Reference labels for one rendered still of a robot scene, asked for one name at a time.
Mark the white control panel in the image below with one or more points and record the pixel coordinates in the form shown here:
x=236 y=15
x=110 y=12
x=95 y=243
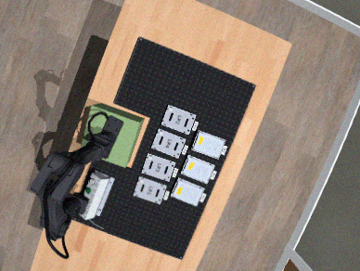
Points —
x=98 y=185

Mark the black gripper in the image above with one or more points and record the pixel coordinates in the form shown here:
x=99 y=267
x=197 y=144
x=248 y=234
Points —
x=77 y=200

